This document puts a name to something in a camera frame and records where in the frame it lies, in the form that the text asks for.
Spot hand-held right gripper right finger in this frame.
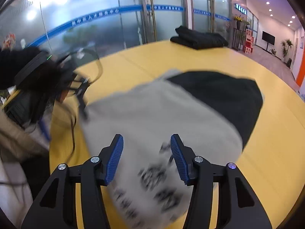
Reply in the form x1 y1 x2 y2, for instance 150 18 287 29
170 134 272 229

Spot black folded garment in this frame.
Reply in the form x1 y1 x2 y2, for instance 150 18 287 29
170 25 229 50

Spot person's beige coat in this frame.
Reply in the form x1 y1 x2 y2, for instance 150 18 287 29
0 108 51 164

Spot glowing wall sign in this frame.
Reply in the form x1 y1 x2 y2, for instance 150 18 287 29
235 3 247 15

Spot black flower stand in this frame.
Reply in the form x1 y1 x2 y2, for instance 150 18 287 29
232 27 246 51

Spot black television on stand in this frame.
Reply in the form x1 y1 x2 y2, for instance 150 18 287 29
262 31 276 50

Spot sunflower bouquet in vase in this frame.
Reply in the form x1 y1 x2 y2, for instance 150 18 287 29
234 14 250 30

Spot stack of red boxes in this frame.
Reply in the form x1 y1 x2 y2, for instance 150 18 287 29
243 29 254 54

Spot person's head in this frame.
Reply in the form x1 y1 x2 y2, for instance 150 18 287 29
0 46 74 129

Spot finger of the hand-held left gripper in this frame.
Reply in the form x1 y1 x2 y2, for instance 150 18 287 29
71 76 90 121

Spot frosted glass partition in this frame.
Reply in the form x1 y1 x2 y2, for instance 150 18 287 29
0 0 233 77

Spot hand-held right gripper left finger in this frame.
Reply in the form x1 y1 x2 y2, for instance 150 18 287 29
21 134 124 229

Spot grey and black jacket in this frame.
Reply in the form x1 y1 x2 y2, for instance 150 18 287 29
79 69 265 229

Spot tall potted palm plant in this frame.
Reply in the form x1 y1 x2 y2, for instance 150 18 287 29
280 38 293 58

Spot orange pillar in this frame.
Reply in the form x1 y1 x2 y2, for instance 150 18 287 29
296 58 305 89

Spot black cable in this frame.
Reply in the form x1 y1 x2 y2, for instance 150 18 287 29
69 48 104 87

